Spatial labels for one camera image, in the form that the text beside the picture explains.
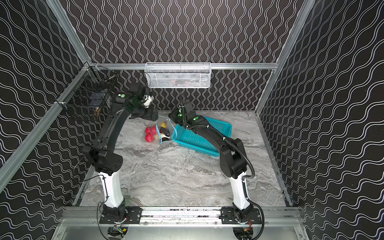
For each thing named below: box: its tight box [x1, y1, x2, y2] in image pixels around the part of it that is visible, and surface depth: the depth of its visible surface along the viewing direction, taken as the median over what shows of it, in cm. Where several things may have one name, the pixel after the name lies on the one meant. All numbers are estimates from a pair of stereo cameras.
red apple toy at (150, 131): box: [145, 126, 157, 138], surface depth 100 cm
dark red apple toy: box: [145, 133, 155, 143], surface depth 101 cm
